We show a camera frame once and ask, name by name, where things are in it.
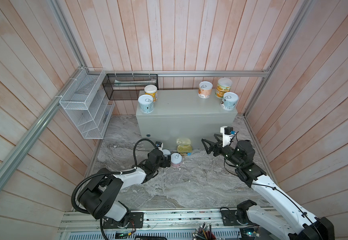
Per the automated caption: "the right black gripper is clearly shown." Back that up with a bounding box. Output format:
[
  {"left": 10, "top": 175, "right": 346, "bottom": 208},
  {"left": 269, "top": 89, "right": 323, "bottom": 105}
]
[{"left": 202, "top": 133, "right": 241, "bottom": 169}]

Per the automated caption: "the orange green label can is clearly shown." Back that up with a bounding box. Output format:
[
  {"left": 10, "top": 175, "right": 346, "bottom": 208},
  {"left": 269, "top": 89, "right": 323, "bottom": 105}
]
[{"left": 216, "top": 78, "right": 233, "bottom": 99}]

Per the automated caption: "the yellow label can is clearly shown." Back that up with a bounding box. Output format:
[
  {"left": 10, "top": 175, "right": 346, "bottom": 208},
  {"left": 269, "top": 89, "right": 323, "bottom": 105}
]
[{"left": 144, "top": 85, "right": 158, "bottom": 102}]

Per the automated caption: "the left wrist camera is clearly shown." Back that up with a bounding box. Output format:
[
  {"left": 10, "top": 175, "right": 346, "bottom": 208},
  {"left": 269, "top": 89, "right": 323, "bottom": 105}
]
[{"left": 155, "top": 141, "right": 163, "bottom": 150}]

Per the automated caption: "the black corrugated cable hose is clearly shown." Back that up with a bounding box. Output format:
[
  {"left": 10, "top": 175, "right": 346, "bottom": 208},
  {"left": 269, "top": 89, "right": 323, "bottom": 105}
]
[{"left": 71, "top": 138, "right": 158, "bottom": 214}]

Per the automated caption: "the white wire mesh shelf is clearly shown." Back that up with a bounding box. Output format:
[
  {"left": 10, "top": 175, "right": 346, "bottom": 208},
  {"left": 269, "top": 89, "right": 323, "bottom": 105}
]
[{"left": 60, "top": 68, "right": 115, "bottom": 140}]

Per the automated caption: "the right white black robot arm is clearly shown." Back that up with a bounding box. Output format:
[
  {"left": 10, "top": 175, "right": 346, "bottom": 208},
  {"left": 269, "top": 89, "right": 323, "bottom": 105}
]
[{"left": 202, "top": 139, "right": 335, "bottom": 240}]

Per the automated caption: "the black mesh basket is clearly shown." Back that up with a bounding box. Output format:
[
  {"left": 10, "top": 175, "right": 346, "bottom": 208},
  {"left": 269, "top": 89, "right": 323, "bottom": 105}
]
[{"left": 102, "top": 73, "right": 159, "bottom": 101}]

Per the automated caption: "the white lid can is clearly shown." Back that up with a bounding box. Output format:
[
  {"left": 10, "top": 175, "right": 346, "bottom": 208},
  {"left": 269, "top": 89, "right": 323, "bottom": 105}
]
[
  {"left": 138, "top": 95, "right": 154, "bottom": 114},
  {"left": 221, "top": 92, "right": 239, "bottom": 111},
  {"left": 162, "top": 149, "right": 171, "bottom": 156},
  {"left": 171, "top": 153, "right": 183, "bottom": 168},
  {"left": 198, "top": 81, "right": 213, "bottom": 99}
]

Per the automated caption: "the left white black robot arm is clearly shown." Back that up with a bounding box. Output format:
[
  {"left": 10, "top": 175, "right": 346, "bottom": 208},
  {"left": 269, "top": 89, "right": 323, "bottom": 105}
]
[{"left": 72, "top": 149, "right": 171, "bottom": 223}]

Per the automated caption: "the gold rectangular sardine tin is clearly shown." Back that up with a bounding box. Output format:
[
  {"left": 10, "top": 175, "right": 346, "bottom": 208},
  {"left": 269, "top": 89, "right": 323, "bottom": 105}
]
[{"left": 177, "top": 145, "right": 193, "bottom": 156}]

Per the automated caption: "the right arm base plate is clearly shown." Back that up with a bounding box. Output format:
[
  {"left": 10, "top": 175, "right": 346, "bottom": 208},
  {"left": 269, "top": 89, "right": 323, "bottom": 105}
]
[{"left": 220, "top": 200, "right": 257, "bottom": 226}]

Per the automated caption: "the grey metal cabinet box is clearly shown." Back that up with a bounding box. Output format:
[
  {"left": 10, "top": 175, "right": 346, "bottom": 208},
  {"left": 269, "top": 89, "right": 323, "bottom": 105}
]
[{"left": 136, "top": 90, "right": 238, "bottom": 150}]

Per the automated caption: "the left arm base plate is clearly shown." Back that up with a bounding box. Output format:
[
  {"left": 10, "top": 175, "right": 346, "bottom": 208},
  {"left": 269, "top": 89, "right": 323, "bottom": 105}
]
[{"left": 103, "top": 212, "right": 144, "bottom": 230}]

